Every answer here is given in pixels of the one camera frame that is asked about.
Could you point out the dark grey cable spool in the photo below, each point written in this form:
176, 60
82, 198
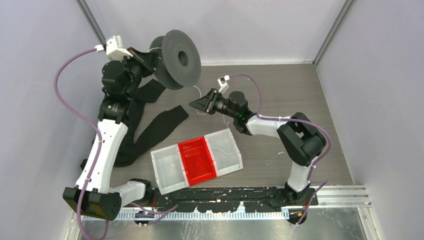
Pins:
179, 63

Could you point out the aluminium front rail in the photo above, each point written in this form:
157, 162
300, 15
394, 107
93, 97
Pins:
328, 197

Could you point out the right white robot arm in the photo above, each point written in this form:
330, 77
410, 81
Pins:
304, 141

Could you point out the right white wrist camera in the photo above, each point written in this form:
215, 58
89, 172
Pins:
223, 83

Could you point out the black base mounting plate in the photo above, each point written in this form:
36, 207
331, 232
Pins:
265, 199

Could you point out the left clear plastic bin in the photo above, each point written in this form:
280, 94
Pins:
169, 170

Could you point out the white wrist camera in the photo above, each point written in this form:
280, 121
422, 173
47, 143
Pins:
113, 47
223, 83

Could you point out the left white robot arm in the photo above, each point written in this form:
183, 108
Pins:
92, 194

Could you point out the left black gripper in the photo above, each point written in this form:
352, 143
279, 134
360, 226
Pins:
148, 61

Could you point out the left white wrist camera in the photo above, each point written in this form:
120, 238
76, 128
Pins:
113, 47

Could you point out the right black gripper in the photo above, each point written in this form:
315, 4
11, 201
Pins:
208, 102

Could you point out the red plastic bin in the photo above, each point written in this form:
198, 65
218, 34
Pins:
197, 160

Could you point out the clear plastic bin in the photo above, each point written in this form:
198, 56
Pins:
224, 151
169, 170

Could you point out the right clear plastic bin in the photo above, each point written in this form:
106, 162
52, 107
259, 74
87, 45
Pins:
224, 151

